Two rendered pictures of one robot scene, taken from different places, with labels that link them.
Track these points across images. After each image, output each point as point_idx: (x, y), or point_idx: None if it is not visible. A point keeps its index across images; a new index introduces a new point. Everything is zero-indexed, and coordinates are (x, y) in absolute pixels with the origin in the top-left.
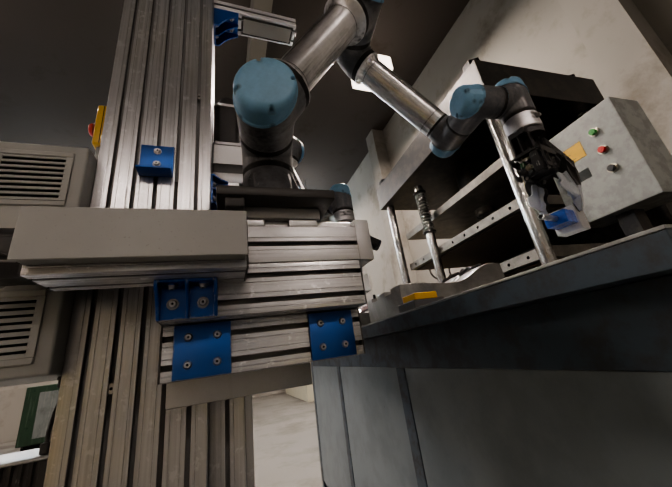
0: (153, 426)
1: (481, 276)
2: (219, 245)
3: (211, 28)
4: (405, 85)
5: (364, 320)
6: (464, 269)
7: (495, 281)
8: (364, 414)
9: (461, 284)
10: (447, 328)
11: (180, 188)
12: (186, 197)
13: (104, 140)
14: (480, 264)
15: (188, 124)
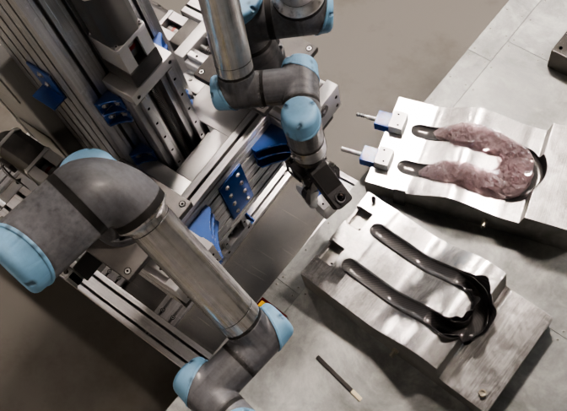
0: None
1: (402, 348)
2: (63, 278)
3: None
4: (176, 284)
5: (376, 189)
6: (440, 314)
7: (168, 408)
8: None
9: (373, 328)
10: None
11: (78, 108)
12: (86, 116)
13: (2, 44)
14: (449, 337)
15: (42, 56)
